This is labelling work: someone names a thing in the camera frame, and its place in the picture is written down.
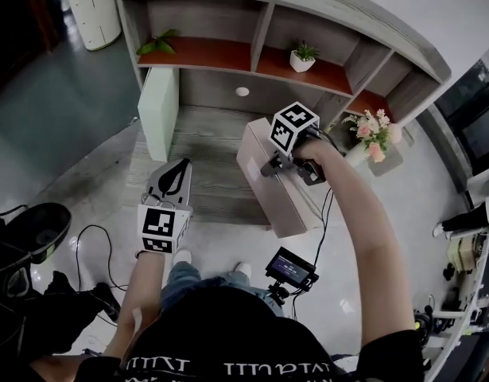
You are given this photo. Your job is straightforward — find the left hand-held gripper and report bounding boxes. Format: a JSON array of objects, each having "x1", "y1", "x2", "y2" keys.
[{"x1": 137, "y1": 158, "x2": 194, "y2": 255}]

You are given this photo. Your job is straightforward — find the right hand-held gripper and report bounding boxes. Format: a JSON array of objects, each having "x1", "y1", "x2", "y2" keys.
[{"x1": 260, "y1": 101, "x2": 328, "y2": 187}]

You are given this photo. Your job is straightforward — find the pink box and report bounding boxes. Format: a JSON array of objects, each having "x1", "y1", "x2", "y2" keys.
[{"x1": 235, "y1": 117, "x2": 325, "y2": 240}]

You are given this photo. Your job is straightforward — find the light green box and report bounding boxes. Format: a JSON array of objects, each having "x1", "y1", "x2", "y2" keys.
[{"x1": 137, "y1": 66, "x2": 180, "y2": 164}]

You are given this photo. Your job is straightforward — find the person's right forearm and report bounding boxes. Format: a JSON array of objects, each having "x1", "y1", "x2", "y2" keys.
[{"x1": 319, "y1": 145, "x2": 415, "y2": 358}]

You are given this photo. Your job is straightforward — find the person's left forearm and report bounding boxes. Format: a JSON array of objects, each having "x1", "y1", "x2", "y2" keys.
[{"x1": 103, "y1": 251, "x2": 174, "y2": 361}]

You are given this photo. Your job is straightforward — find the person's right hand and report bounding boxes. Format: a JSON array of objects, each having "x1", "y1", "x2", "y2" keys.
[{"x1": 294, "y1": 139, "x2": 336, "y2": 170}]

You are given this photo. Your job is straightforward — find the grey wooden desk with shelves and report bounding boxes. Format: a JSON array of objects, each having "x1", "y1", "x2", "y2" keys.
[{"x1": 117, "y1": 0, "x2": 455, "y2": 227}]

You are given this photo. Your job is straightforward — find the person's left white shoe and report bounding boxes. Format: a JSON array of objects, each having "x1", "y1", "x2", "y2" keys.
[{"x1": 173, "y1": 248, "x2": 193, "y2": 267}]

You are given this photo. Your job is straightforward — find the person's white shoe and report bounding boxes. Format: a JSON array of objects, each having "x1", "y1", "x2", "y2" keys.
[
  {"x1": 232, "y1": 261, "x2": 253, "y2": 279},
  {"x1": 173, "y1": 248, "x2": 193, "y2": 267}
]

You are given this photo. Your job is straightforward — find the person's blue jeans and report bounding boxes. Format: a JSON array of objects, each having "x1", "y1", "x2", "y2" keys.
[{"x1": 159, "y1": 259, "x2": 285, "y2": 318}]

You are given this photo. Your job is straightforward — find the white vase with pink flowers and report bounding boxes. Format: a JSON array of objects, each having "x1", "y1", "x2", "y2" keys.
[{"x1": 341, "y1": 108, "x2": 405, "y2": 170}]

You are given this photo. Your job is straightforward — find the small black monitor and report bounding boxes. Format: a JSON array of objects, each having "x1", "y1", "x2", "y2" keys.
[{"x1": 264, "y1": 246, "x2": 320, "y2": 294}]

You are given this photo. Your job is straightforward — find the person's right white shoe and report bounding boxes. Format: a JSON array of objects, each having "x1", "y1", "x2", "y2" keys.
[{"x1": 232, "y1": 261, "x2": 253, "y2": 279}]

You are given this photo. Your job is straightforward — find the small white potted plant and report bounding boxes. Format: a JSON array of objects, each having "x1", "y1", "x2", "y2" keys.
[{"x1": 289, "y1": 40, "x2": 321, "y2": 74}]

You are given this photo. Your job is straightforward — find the green leafy plant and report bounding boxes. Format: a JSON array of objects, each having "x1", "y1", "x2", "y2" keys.
[{"x1": 135, "y1": 29, "x2": 178, "y2": 57}]

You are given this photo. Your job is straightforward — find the black bag with green stripe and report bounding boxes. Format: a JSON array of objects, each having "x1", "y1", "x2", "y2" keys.
[{"x1": 0, "y1": 201, "x2": 73, "y2": 266}]

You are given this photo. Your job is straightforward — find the person's black shirt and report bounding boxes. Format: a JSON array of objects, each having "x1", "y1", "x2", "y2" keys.
[{"x1": 29, "y1": 284, "x2": 427, "y2": 382}]

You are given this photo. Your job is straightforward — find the white round drawer cabinet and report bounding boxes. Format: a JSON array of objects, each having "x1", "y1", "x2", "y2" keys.
[{"x1": 67, "y1": 0, "x2": 123, "y2": 53}]

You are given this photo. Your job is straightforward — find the black glass door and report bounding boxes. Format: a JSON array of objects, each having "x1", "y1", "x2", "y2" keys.
[{"x1": 432, "y1": 37, "x2": 489, "y2": 175}]

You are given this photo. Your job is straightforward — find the beige plastic housing block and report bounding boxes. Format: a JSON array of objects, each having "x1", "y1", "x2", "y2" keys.
[{"x1": 446, "y1": 236, "x2": 484, "y2": 273}]

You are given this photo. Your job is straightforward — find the black and yellow bag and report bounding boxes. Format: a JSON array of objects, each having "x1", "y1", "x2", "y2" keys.
[{"x1": 412, "y1": 304, "x2": 434, "y2": 350}]

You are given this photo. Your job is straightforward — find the white work desk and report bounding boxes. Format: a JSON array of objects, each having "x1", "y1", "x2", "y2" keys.
[{"x1": 418, "y1": 169, "x2": 489, "y2": 382}]

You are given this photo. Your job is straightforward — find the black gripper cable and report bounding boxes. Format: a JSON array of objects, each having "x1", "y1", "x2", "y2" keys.
[{"x1": 309, "y1": 128, "x2": 337, "y2": 279}]

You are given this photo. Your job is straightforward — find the black floor cable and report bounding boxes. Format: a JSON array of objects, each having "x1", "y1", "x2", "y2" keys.
[{"x1": 74, "y1": 224, "x2": 130, "y2": 294}]

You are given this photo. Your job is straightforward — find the black monitor mount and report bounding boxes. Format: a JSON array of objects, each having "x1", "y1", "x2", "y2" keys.
[{"x1": 266, "y1": 284, "x2": 293, "y2": 306}]

